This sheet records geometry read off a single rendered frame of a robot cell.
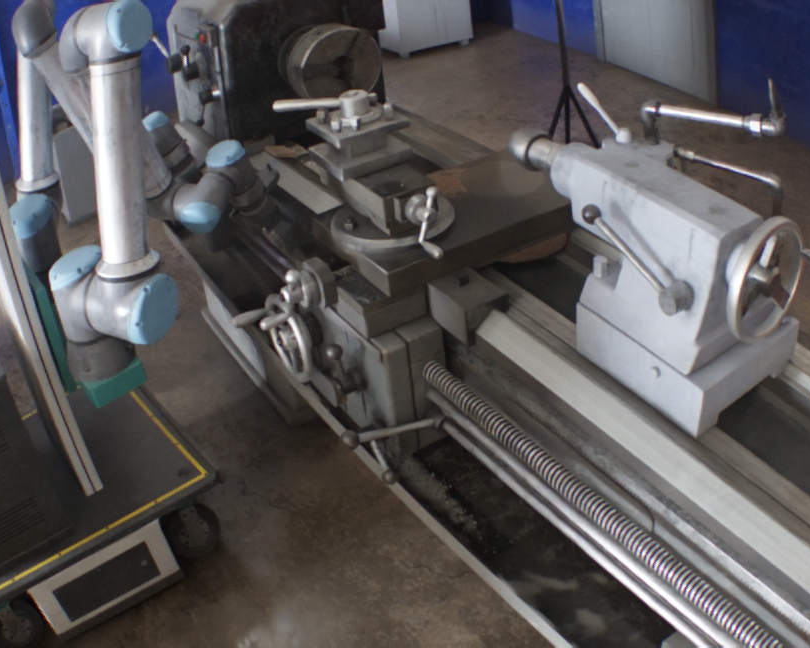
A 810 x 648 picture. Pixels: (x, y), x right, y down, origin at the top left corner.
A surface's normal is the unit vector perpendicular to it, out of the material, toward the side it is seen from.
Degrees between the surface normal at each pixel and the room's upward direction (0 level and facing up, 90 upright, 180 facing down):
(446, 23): 90
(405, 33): 90
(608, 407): 36
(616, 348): 90
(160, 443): 0
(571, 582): 0
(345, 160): 0
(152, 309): 95
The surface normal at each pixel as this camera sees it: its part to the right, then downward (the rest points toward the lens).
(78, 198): 0.62, 0.39
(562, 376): -0.57, -0.46
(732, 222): -0.09, -0.83
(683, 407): -0.84, 0.36
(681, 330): -0.81, -0.01
